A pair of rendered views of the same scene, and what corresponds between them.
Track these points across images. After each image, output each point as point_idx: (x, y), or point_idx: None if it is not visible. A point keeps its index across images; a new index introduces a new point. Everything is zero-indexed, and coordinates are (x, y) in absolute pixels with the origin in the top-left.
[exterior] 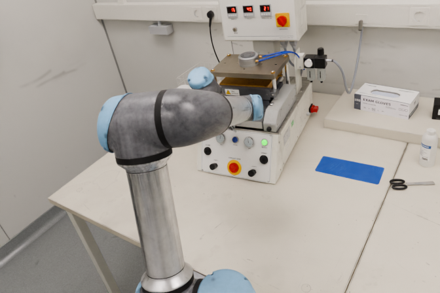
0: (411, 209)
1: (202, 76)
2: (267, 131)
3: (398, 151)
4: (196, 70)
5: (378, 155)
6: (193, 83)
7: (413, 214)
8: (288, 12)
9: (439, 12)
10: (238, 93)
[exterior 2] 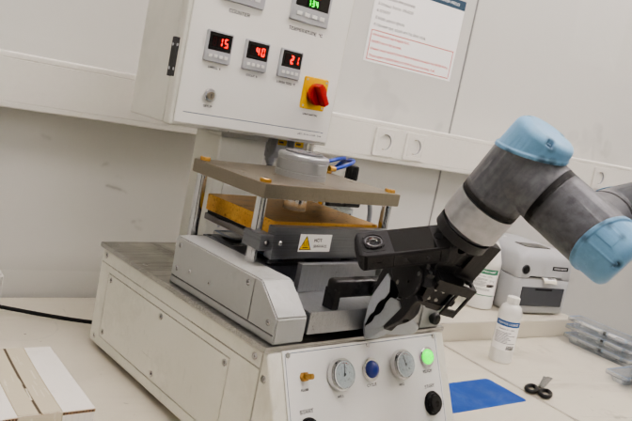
0: (600, 413)
1: (561, 136)
2: (434, 323)
3: (453, 354)
4: (538, 121)
5: (450, 366)
6: (566, 148)
7: (612, 418)
8: (327, 80)
9: (407, 139)
10: (326, 246)
